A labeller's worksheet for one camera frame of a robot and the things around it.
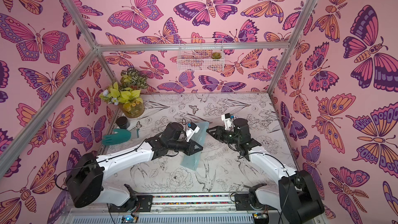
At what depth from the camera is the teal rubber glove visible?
97 cm

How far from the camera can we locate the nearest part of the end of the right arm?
63 centimetres

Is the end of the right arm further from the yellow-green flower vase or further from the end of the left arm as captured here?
the yellow-green flower vase

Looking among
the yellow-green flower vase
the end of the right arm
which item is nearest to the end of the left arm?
the end of the right arm

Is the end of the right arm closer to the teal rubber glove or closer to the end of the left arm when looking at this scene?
the end of the left arm

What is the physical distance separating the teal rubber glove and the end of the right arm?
1.99ft
